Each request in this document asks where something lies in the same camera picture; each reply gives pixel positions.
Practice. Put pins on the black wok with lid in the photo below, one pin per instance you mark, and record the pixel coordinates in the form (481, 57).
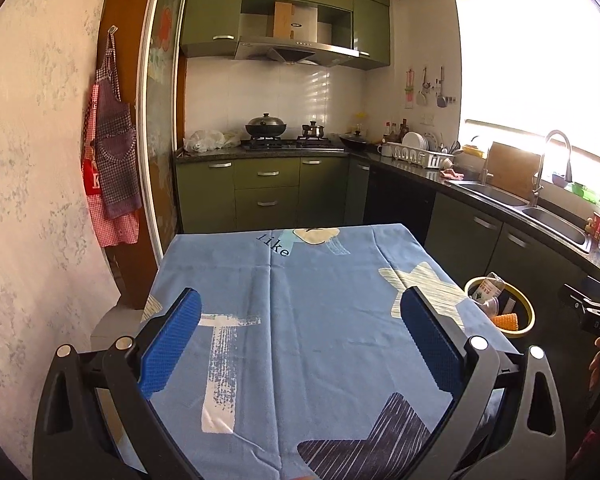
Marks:
(265, 127)

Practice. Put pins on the white protein powder sachet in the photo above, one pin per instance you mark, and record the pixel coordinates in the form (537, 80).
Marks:
(489, 287)

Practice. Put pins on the pink cloth on counter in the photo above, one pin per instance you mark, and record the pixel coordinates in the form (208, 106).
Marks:
(450, 174)

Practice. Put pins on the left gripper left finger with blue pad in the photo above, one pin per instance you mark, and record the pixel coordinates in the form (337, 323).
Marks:
(71, 437)

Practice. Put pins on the green lower cabinets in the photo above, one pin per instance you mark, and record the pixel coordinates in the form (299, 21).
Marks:
(467, 234)

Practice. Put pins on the white plastic bag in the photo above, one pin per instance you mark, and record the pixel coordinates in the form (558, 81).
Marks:
(201, 141)

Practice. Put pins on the yellow rimmed trash bin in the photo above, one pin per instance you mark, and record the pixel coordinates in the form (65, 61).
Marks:
(511, 299)

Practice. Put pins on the blue patterned tablecloth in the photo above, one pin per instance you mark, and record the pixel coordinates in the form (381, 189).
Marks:
(301, 366)

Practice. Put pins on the black frying pan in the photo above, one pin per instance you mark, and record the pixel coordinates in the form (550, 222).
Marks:
(356, 142)

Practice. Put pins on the green upper cabinets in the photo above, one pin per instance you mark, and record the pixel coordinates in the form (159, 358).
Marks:
(214, 27)

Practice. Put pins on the green cabinets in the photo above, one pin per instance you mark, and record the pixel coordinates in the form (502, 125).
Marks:
(467, 234)
(214, 27)

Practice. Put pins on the white dish rack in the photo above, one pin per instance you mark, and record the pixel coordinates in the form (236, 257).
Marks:
(414, 149)

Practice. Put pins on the steel kitchen sink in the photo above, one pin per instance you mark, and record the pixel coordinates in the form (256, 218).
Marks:
(571, 234)

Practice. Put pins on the glass sliding door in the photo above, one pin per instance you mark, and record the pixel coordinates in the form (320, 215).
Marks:
(157, 80)

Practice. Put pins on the orange ridged scrubber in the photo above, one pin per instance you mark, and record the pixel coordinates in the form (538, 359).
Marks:
(506, 321)

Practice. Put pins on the wooden cutting board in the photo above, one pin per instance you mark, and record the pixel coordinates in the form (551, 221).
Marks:
(512, 170)

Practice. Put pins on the purple checkered apron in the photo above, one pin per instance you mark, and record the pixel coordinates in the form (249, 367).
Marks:
(115, 140)

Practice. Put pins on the gas stove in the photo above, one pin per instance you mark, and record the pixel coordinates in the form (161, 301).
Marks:
(298, 144)

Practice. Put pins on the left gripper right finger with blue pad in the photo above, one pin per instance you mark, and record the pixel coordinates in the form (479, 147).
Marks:
(504, 420)

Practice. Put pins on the chrome sink faucet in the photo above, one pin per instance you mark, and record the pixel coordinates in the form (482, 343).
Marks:
(549, 160)

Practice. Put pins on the steel range hood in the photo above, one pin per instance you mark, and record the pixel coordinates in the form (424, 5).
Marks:
(290, 51)

